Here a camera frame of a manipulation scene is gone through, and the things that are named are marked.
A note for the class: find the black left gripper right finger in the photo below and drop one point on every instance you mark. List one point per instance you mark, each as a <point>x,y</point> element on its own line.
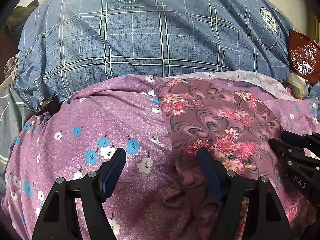
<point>266,217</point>

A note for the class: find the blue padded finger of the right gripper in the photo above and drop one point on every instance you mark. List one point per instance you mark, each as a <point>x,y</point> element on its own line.
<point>292,138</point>

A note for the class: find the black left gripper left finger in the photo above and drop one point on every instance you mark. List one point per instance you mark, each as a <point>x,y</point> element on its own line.
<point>58,218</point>

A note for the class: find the maroon floral patterned garment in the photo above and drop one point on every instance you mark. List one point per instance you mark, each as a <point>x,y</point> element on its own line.
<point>234,123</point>

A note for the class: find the dark olive clothing pile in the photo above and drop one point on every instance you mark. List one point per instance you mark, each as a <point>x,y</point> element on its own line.
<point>18,17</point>

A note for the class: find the cluttered items pile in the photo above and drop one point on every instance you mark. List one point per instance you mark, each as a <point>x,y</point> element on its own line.
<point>299,88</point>

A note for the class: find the red plastic bag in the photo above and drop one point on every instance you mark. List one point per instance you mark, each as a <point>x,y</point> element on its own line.
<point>304,56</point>

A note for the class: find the purple floral bed sheet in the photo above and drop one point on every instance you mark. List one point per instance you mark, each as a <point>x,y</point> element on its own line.
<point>149,201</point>

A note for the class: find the small black clip object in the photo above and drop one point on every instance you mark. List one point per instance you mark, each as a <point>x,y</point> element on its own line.
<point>50,106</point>

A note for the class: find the grey star patterned pillow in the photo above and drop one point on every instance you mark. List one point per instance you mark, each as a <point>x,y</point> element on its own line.
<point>16,108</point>

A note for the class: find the crumpled grey cloth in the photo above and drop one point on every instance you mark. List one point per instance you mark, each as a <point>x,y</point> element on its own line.
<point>10,68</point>

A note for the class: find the blue plaid quilt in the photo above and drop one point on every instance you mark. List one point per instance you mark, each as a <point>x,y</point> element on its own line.
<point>68,45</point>

